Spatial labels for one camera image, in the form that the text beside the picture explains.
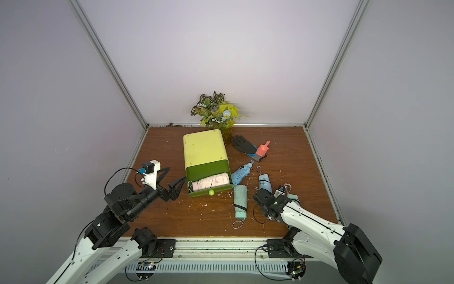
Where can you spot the pink umbrella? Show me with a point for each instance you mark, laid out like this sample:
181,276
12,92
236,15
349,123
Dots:
209,182
283,190

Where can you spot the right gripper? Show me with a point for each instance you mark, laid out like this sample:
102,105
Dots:
262,197

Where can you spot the red plastic scoop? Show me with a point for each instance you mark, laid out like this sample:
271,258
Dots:
263,149

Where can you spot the mint green folded umbrella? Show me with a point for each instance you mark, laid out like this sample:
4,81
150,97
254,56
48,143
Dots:
240,205

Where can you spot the circuit board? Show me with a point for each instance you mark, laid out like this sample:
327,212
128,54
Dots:
296,269
145,270

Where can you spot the yellow-green drawer cabinet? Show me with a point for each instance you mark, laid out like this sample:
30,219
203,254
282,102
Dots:
205,155

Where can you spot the left circuit board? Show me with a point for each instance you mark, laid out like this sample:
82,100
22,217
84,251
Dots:
145,270

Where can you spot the light blue folded umbrella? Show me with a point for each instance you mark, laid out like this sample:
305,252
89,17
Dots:
241,173

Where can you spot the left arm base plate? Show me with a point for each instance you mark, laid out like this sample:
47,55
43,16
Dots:
162,248

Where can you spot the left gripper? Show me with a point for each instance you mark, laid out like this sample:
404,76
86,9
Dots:
165,195

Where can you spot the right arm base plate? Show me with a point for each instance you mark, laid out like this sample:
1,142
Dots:
280,248

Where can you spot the artificial plant in vase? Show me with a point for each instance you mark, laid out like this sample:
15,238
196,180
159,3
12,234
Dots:
217,113

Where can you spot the dark green top drawer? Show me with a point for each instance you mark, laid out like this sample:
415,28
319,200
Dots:
197,172

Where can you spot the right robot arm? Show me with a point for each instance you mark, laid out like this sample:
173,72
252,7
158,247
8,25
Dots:
347,249

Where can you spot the black work glove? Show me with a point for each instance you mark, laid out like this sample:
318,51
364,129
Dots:
246,147

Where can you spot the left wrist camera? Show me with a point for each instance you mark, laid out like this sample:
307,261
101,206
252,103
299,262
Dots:
149,172

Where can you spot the right circuit board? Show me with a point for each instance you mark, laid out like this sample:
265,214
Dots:
296,269

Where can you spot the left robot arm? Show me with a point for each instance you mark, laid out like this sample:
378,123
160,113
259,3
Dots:
124,206

